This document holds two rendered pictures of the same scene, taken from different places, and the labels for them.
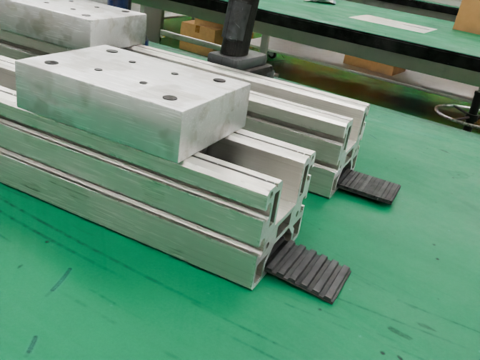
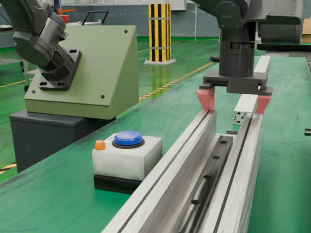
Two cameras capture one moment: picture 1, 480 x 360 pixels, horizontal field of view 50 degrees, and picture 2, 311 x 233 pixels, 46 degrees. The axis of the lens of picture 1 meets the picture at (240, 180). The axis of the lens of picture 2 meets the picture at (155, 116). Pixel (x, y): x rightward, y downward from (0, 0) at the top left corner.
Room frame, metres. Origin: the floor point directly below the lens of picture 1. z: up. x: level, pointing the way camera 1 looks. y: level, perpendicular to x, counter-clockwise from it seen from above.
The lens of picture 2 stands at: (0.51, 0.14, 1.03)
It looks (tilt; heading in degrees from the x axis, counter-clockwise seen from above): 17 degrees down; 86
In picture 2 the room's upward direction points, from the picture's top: 1 degrees counter-clockwise
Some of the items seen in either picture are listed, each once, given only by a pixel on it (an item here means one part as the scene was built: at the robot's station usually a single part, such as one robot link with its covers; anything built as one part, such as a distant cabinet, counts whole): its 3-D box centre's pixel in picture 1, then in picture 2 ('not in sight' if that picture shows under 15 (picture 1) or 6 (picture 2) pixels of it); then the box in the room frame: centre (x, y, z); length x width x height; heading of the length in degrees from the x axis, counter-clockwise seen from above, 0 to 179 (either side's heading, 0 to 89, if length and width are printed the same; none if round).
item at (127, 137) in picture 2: not in sight; (128, 140); (0.51, 0.64, 0.84); 0.04 x 0.04 x 0.02
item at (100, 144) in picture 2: not in sight; (100, 144); (0.47, 0.62, 0.85); 0.02 x 0.02 x 0.01
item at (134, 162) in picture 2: not in sight; (134, 162); (0.52, 0.63, 0.81); 0.10 x 0.08 x 0.06; 157
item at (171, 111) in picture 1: (135, 110); not in sight; (0.42, 0.10, 0.87); 0.16 x 0.11 x 0.07; 67
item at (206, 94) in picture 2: not in sight; (219, 103); (0.67, 0.75, 0.86); 0.07 x 0.07 x 0.09; 66
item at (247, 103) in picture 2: not in sight; (258, 77); (0.95, 1.32, 0.79); 0.96 x 0.04 x 0.03; 67
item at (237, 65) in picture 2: not in sight; (236, 63); (0.69, 0.74, 0.93); 0.10 x 0.07 x 0.07; 156
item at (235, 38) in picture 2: not in sight; (241, 26); (0.70, 0.74, 1.00); 0.07 x 0.06 x 0.07; 151
